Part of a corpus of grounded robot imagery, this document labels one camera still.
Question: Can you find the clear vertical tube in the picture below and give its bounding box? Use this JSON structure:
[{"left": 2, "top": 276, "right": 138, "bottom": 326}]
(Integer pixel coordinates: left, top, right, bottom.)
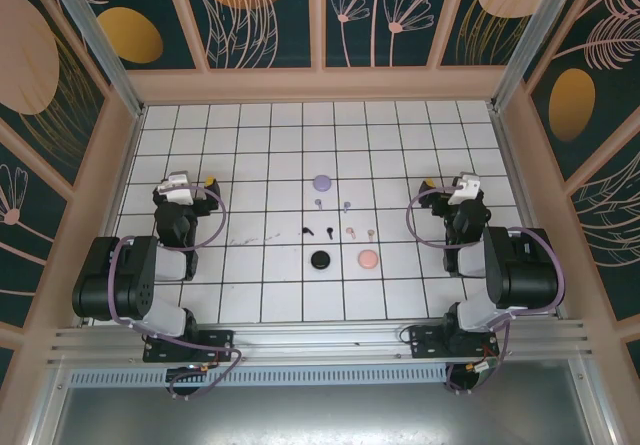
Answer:
[{"left": 490, "top": 0, "right": 599, "bottom": 114}]

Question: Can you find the grey metal sheet panel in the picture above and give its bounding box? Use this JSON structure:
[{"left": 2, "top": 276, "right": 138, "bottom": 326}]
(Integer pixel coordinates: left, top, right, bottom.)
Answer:
[{"left": 49, "top": 384, "right": 601, "bottom": 445}]

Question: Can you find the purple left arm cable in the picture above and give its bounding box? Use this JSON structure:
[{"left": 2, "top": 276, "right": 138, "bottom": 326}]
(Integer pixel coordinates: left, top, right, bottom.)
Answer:
[{"left": 107, "top": 184, "right": 244, "bottom": 401}]

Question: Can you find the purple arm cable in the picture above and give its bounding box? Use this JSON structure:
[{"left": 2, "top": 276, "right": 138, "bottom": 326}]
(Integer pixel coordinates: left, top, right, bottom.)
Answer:
[
  {"left": 405, "top": 188, "right": 566, "bottom": 395},
  {"left": 107, "top": 184, "right": 244, "bottom": 401}
]

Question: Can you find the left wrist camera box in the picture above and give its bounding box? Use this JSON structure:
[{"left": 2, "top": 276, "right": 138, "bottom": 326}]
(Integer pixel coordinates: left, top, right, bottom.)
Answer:
[{"left": 157, "top": 171, "right": 196, "bottom": 204}]

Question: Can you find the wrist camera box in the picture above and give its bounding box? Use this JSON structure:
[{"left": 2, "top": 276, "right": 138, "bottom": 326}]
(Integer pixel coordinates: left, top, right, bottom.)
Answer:
[
  {"left": 157, "top": 171, "right": 196, "bottom": 204},
  {"left": 447, "top": 172, "right": 482, "bottom": 206}
]

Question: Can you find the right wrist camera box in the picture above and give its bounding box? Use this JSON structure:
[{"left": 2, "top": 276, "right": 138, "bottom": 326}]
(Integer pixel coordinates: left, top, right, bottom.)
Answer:
[{"left": 447, "top": 172, "right": 482, "bottom": 206}]

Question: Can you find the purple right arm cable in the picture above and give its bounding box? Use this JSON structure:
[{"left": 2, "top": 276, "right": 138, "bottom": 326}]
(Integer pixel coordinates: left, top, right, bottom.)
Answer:
[{"left": 405, "top": 188, "right": 566, "bottom": 395}]

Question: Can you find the aluminium side rail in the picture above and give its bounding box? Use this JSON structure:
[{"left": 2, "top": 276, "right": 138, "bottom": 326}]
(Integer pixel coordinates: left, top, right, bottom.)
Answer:
[{"left": 487, "top": 104, "right": 591, "bottom": 326}]

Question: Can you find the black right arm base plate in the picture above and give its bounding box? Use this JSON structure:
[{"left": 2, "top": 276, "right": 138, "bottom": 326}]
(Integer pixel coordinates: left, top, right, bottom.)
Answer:
[{"left": 408, "top": 325, "right": 501, "bottom": 361}]

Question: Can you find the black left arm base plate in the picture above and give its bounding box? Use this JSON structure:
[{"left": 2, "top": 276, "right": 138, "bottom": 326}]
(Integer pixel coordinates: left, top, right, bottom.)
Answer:
[{"left": 142, "top": 329, "right": 236, "bottom": 364}]

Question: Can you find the aluminium corner post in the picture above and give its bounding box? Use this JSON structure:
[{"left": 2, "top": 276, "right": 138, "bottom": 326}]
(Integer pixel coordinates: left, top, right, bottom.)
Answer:
[{"left": 42, "top": 0, "right": 147, "bottom": 119}]

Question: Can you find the aluminium mounting rail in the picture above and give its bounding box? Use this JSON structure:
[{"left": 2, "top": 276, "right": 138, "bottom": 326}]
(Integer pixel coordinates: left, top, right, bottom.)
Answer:
[{"left": 47, "top": 318, "right": 599, "bottom": 366}]

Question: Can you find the slotted grey cable duct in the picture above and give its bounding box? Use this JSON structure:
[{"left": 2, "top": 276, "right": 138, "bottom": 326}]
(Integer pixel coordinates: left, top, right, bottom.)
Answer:
[{"left": 67, "top": 367, "right": 451, "bottom": 389}]

